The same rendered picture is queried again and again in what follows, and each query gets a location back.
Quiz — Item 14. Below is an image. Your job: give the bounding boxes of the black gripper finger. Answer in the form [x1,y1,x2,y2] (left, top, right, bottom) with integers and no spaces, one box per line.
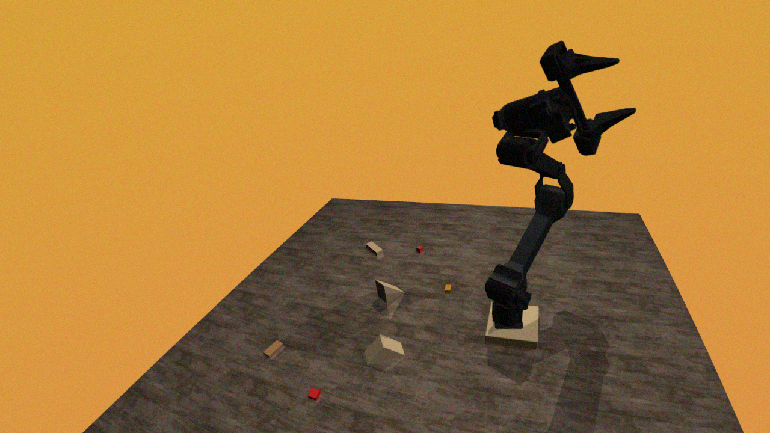
[589,108,636,146]
[561,49,620,81]

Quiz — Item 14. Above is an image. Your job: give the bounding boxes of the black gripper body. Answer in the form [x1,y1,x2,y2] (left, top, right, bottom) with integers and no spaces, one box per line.
[526,41,602,156]

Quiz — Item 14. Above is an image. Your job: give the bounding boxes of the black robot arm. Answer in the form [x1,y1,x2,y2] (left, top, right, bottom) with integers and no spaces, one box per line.
[485,95,577,329]

